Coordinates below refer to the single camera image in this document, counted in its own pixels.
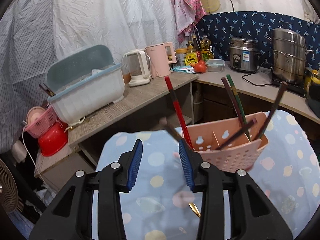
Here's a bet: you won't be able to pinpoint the gold flower spoon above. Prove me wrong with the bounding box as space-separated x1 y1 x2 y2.
189 203 201 218

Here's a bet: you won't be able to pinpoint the dark brown-red chopstick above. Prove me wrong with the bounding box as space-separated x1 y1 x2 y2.
215 118 257 150

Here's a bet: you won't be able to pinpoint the maroon chopstick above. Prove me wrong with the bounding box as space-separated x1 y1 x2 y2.
254 81 287 139

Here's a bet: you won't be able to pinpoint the green chopstick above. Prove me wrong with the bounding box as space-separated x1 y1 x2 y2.
226 74 252 140

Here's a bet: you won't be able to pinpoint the dark red chopstick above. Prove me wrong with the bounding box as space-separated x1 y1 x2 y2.
221 77 246 127

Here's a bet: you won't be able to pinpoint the red black-tipped chopstick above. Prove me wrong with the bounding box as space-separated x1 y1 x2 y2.
164 76 193 149

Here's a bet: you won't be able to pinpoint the dark brown twisted chopstick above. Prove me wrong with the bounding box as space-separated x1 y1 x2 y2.
159 117 183 142

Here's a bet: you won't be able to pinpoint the brown standing fan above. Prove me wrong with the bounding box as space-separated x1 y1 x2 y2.
0 160 19 213

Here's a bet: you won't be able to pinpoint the red plastic basin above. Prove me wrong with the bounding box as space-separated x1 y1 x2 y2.
38 122 68 157

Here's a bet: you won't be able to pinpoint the pink perforated utensil holder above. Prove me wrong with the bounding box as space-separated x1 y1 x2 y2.
188 112 268 172

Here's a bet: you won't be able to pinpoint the blue patterned tablecloth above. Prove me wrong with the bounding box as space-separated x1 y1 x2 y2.
91 109 320 240

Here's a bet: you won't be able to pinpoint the pink plastic basket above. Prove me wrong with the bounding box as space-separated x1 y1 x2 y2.
24 106 57 139

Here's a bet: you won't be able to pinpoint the dark green yellow-rimmed bowls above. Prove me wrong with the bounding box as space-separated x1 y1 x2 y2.
304 67 320 118

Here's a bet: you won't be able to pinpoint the white dish drainer with lid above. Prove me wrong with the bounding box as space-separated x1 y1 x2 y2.
46 44 125 125

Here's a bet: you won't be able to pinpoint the grey wooden side counter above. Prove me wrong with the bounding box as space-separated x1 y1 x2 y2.
68 72 200 147

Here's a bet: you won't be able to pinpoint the black induction cooker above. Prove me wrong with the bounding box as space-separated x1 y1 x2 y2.
272 75 306 98

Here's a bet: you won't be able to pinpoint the clear food container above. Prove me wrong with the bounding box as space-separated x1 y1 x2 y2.
206 59 225 73

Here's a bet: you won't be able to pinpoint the red tomato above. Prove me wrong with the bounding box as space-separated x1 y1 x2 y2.
193 60 207 74

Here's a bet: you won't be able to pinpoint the blue wet wipes pack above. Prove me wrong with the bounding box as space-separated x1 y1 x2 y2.
172 66 196 74

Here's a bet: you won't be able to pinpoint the steel rice cooker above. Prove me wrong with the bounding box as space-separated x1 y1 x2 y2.
229 37 260 73

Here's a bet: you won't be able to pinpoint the white glass kettle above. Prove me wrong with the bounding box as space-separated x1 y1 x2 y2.
123 49 151 87

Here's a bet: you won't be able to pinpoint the cooking oil bottle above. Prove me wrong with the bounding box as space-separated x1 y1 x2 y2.
201 35 214 61

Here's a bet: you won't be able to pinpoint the yellow seasoning packet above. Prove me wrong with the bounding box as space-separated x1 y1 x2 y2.
184 53 198 66

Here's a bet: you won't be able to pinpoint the large steel steamer pot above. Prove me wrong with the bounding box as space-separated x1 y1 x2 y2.
268 28 312 84

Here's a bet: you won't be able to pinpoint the pink electric kettle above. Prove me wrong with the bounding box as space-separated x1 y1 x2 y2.
145 42 177 79

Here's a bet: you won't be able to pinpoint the white tin can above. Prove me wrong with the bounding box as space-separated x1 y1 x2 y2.
175 48 188 66

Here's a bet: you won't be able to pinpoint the dark soy sauce bottle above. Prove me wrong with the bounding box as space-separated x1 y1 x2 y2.
193 35 202 61

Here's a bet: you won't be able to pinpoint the blue patterned backsplash cloth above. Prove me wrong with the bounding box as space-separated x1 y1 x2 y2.
196 11 319 70

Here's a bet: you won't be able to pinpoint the pink floral apron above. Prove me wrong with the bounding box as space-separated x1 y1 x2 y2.
172 0 206 43

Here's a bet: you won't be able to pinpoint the white power cable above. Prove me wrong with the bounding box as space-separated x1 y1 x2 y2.
22 127 51 190

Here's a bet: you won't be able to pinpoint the black power cable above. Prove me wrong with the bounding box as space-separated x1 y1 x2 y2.
241 61 275 87

